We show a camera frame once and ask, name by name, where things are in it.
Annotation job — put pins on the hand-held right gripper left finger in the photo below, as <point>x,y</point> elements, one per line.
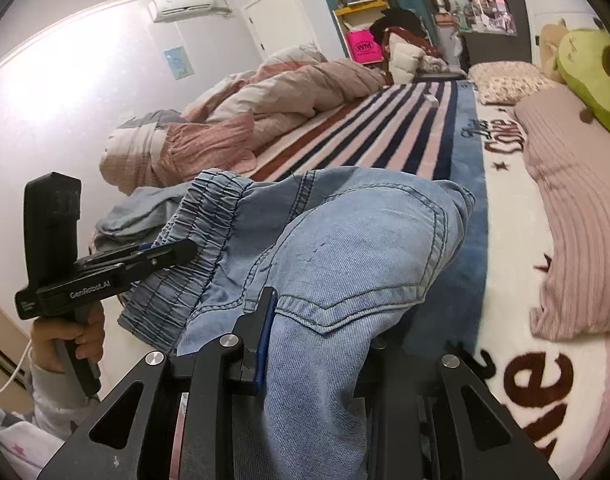
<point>266,345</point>

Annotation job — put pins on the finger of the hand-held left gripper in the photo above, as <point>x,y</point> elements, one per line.
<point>170,254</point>
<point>105,259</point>

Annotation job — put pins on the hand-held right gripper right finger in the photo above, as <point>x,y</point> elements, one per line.
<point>400,410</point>

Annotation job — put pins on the light blue denim pants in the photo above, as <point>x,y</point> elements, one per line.
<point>360,250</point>

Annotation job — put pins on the person's left forearm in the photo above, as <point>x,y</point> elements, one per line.
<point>50,402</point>

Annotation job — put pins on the person's left hand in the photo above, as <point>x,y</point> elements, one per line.
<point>45,342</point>

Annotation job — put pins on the pink crinkled pillow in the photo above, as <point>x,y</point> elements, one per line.
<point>205,145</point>

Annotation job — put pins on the person's star print clothing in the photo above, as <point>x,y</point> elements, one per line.
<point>10,440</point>

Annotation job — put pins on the beige and pink duvet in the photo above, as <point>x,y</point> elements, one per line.
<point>295,85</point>

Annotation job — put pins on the white air conditioner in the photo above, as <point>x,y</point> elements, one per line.
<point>185,5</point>

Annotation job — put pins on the white door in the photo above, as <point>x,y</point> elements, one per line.
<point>277,20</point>

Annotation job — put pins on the striped printed blanket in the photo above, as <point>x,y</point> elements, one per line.
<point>410,125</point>

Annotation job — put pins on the beige ribbed pillow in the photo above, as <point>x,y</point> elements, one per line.
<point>575,210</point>

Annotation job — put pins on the pink bag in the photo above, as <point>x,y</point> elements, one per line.
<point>363,47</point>

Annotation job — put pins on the small white box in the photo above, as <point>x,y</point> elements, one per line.
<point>431,99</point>

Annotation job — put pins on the yellow shelf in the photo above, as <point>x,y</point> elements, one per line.
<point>360,9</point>

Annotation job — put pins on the pile of clothes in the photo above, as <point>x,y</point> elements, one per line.
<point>407,50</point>

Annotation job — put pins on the floral pillow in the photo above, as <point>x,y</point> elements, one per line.
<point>510,82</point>

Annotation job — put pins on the mannequin head with wig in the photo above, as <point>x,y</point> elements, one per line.
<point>440,5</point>

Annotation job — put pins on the dark grey desk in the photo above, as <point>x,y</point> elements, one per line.
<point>495,47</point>

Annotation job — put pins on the green avocado plush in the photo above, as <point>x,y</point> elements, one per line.
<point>590,70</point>

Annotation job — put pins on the tan dog plush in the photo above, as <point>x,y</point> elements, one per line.
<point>550,45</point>

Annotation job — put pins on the pink toy dollhouse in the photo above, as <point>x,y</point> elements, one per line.
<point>492,10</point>

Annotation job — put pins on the small blue wall poster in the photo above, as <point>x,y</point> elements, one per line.
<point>178,62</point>

